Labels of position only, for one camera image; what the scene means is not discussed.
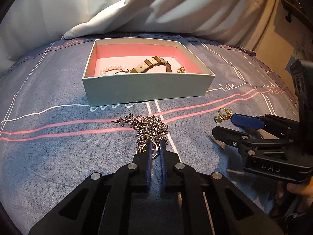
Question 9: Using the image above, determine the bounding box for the silver chain necklace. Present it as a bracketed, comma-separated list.
[111, 113, 170, 160]

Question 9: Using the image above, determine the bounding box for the gold flower earring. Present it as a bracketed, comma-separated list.
[177, 66, 186, 73]

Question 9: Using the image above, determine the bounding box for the white pearl bracelet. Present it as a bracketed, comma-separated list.
[99, 64, 132, 77]

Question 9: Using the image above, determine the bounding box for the beige strap wristwatch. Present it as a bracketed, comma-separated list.
[115, 56, 172, 74]

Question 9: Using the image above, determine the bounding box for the person right hand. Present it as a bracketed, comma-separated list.
[275, 179, 313, 213]

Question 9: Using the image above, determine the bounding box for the white curtain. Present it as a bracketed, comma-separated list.
[1, 0, 277, 73]

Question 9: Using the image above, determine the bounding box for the blue plaid bedsheet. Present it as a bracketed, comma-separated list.
[1, 33, 299, 234]

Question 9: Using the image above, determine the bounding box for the grey box pink lining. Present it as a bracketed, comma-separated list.
[82, 37, 215, 107]

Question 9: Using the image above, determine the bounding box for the blue white wall poster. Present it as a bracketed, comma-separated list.
[284, 55, 300, 75]

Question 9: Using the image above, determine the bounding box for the dark wooden wall shelf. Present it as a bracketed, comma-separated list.
[280, 0, 313, 24]

